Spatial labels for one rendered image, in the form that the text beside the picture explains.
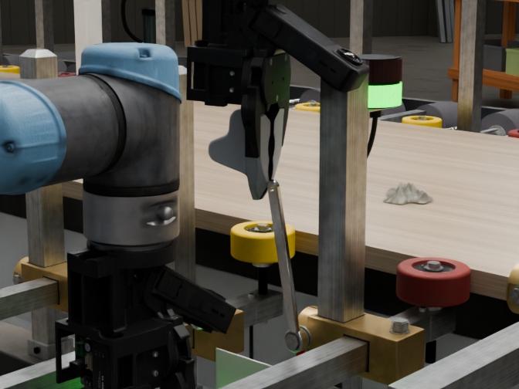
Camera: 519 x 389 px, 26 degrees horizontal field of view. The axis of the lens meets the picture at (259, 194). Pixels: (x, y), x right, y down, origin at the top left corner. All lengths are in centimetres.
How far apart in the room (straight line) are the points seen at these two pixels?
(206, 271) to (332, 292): 47
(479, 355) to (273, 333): 73
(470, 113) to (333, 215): 120
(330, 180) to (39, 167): 44
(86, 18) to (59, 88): 212
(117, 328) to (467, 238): 62
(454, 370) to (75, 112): 32
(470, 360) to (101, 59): 34
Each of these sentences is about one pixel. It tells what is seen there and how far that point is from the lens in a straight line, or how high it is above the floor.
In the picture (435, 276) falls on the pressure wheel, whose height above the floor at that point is 91.
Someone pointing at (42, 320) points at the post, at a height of 75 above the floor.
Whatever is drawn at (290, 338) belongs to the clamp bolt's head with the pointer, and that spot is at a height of 85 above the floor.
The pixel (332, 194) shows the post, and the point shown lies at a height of 100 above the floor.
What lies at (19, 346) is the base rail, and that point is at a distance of 162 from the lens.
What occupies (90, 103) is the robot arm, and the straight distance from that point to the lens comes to 80.
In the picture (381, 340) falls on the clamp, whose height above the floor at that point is 87.
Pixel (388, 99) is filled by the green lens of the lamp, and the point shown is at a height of 110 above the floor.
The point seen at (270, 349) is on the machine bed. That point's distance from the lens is 155.
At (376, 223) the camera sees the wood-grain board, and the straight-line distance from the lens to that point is 145.
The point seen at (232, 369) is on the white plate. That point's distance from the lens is 128.
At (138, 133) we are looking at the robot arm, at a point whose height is 112.
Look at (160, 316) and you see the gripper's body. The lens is 90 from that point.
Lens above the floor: 125
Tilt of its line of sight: 13 degrees down
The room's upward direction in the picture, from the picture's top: straight up
